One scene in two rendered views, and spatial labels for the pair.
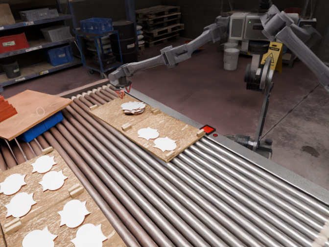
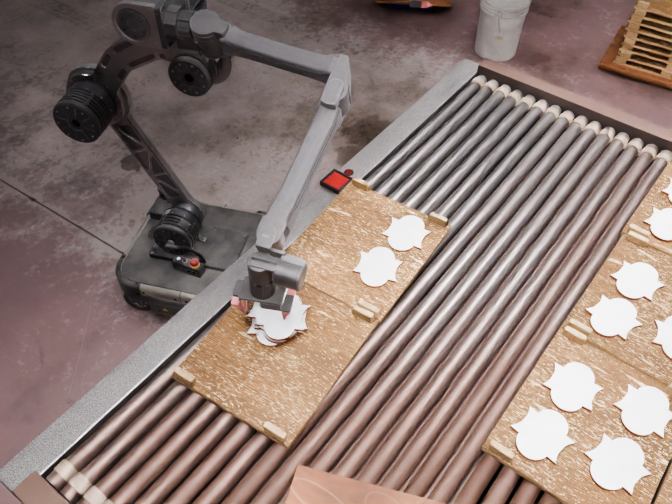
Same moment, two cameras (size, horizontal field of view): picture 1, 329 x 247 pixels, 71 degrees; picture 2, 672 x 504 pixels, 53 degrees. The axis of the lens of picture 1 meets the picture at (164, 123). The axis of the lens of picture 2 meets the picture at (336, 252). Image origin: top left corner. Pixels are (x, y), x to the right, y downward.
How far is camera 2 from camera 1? 2.08 m
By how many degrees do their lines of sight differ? 73
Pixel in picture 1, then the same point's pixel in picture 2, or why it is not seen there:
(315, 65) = not seen: outside the picture
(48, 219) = (640, 350)
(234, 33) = not seen: hidden behind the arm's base
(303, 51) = not seen: outside the picture
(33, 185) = (598, 419)
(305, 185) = (440, 93)
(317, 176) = (211, 167)
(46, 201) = (615, 373)
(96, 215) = (598, 288)
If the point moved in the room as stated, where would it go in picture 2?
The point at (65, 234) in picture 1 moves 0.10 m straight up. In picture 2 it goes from (646, 314) to (660, 291)
